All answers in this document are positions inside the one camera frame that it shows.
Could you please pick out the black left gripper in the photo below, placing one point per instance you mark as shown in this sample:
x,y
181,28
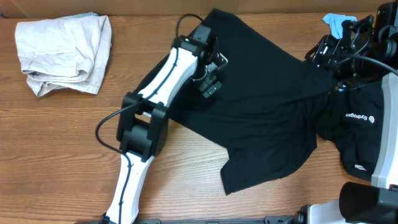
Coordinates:
x,y
210,84

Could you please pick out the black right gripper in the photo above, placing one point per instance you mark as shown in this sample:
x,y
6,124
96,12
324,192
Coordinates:
x,y
325,50

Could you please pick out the black t-shirt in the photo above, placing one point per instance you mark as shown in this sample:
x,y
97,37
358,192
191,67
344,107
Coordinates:
x,y
264,113

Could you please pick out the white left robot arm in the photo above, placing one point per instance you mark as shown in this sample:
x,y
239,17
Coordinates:
x,y
144,120

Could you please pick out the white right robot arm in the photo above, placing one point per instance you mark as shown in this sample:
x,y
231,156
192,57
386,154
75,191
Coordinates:
x,y
376,201

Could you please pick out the light blue garment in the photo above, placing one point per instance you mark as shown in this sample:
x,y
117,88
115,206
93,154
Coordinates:
x,y
335,23

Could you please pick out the black logo shirt pile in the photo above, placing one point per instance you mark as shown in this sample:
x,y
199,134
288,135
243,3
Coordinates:
x,y
352,120

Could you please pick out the folded beige trousers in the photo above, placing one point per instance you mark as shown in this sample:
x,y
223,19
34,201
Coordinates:
x,y
68,52

